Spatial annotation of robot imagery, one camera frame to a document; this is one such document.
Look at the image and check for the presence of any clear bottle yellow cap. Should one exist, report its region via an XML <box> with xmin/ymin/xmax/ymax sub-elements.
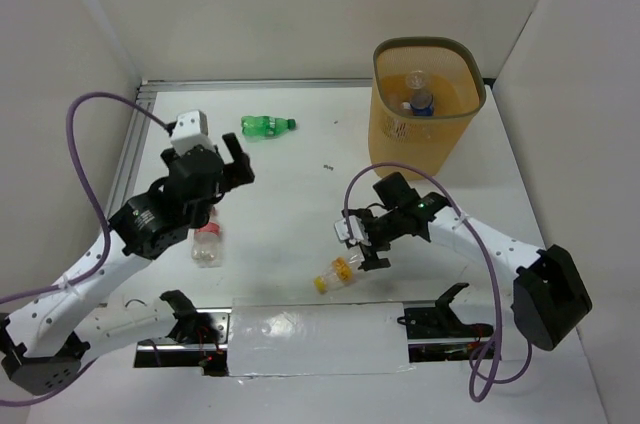
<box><xmin>313</xmin><ymin>248</ymin><xmax>364</xmax><ymax>294</ymax></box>

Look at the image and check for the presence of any clear bottle red label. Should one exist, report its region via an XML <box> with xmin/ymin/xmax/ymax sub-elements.
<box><xmin>191</xmin><ymin>217</ymin><xmax>222</xmax><ymax>268</ymax></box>

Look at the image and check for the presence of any clear bottle blue label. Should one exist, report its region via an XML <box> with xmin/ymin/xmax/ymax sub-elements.
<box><xmin>409</xmin><ymin>88</ymin><xmax>435</xmax><ymax>117</ymax></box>

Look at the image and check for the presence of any white tape sheet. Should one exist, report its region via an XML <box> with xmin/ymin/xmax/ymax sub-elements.
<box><xmin>227</xmin><ymin>303</ymin><xmax>411</xmax><ymax>377</ymax></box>

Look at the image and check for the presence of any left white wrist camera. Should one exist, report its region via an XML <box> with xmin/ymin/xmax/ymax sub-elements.
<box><xmin>170</xmin><ymin>110</ymin><xmax>214</xmax><ymax>156</ymax></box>

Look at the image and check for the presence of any green plastic bottle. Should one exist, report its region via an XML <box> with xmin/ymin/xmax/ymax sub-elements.
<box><xmin>241</xmin><ymin>116</ymin><xmax>297</xmax><ymax>139</ymax></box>

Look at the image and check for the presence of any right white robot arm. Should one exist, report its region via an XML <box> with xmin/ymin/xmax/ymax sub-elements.
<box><xmin>349</xmin><ymin>172</ymin><xmax>593</xmax><ymax>351</ymax></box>

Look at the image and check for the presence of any orange mesh waste bin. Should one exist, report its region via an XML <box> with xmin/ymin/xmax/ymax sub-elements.
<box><xmin>368</xmin><ymin>37</ymin><xmax>486</xmax><ymax>175</ymax></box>

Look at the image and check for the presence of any aluminium frame rail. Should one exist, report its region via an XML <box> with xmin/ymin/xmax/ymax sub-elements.
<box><xmin>78</xmin><ymin>77</ymin><xmax>374</xmax><ymax>308</ymax></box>

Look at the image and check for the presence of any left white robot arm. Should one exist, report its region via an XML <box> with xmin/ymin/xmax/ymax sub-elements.
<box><xmin>1</xmin><ymin>133</ymin><xmax>255</xmax><ymax>396</ymax></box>

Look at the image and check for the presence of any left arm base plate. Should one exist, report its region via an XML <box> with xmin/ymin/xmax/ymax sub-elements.
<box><xmin>133</xmin><ymin>308</ymin><xmax>232</xmax><ymax>377</ymax></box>

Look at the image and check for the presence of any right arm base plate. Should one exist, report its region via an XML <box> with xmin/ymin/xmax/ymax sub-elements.
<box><xmin>396</xmin><ymin>282</ymin><xmax>495</xmax><ymax>364</ymax></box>

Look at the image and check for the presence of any clear bottle orange white label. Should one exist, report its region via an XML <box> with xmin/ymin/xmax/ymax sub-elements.
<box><xmin>385</xmin><ymin>70</ymin><xmax>431</xmax><ymax>102</ymax></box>

